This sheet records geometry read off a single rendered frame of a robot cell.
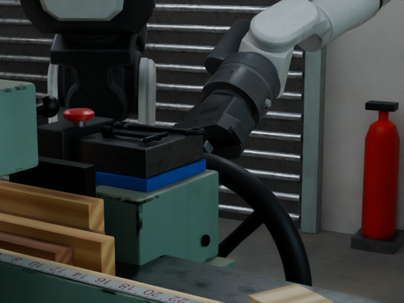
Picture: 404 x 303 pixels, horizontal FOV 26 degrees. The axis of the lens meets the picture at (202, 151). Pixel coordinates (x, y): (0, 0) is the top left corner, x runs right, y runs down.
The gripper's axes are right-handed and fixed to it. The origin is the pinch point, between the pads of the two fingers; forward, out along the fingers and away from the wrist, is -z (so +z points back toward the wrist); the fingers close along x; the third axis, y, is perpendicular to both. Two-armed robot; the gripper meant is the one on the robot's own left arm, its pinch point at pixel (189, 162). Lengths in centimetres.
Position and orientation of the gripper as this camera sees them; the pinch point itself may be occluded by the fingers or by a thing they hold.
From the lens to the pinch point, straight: 108.6
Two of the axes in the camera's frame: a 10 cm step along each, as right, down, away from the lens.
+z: 4.7, -6.5, 6.0
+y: -5.3, -7.5, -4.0
